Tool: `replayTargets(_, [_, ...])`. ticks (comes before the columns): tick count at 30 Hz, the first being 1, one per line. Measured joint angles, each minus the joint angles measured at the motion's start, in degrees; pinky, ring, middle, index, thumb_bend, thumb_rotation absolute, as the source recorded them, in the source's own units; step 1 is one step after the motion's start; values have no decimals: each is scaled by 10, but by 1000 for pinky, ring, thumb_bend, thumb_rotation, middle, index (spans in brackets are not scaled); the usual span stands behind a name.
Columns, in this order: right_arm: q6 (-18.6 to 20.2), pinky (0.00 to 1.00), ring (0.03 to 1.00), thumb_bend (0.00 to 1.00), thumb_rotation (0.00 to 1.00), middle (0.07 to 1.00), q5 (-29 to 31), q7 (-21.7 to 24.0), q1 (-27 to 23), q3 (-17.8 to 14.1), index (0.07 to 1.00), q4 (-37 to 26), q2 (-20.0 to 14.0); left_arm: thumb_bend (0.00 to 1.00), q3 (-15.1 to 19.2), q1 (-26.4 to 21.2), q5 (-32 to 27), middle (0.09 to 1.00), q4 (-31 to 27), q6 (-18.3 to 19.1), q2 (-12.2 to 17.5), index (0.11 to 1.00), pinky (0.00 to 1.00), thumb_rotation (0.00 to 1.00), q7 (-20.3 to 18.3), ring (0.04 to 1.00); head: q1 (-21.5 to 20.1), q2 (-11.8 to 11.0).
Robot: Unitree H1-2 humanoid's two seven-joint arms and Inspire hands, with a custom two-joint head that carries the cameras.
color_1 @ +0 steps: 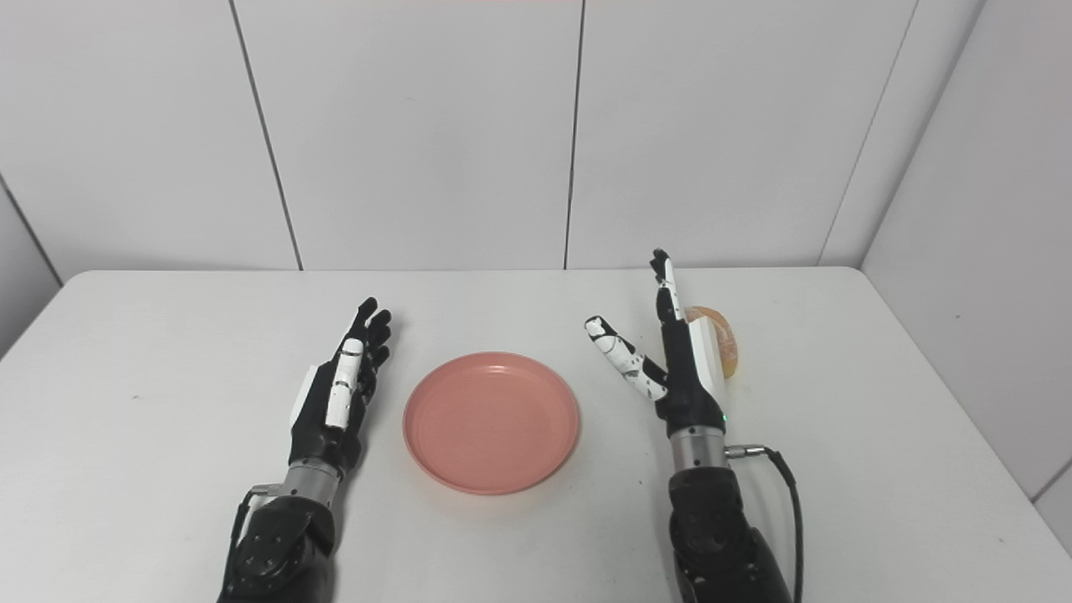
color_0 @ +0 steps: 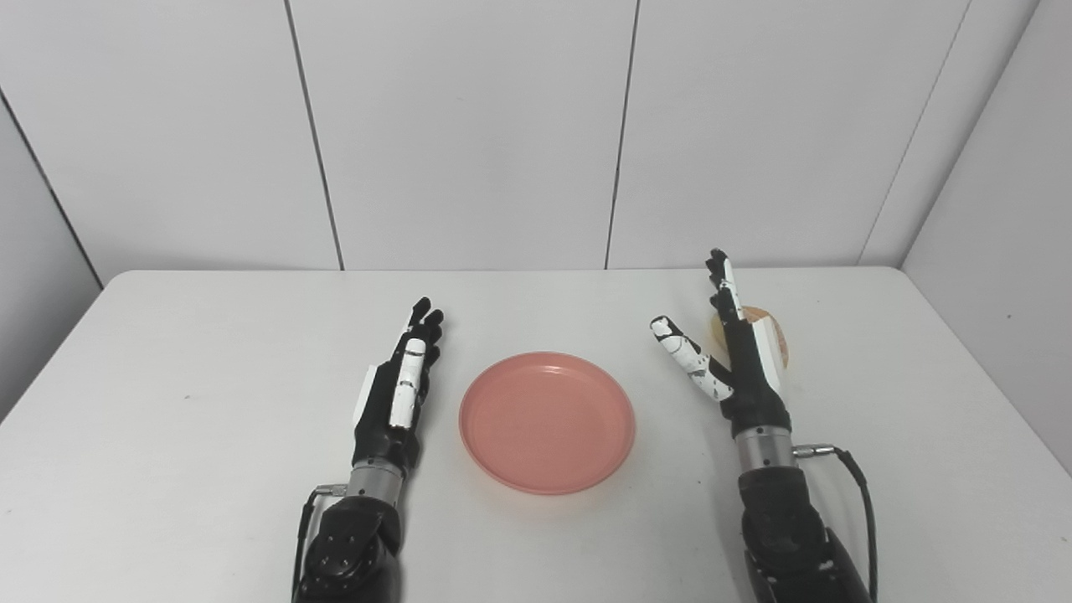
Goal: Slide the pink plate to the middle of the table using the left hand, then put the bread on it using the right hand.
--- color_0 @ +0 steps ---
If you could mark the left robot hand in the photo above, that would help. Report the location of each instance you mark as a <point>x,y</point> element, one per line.
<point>400,394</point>

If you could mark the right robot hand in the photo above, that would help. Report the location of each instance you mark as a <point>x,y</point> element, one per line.
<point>733,360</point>

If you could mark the pink plate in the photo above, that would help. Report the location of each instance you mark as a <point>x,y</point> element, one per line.
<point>547,421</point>

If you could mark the bread roll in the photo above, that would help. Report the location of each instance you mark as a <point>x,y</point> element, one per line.
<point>775,339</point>

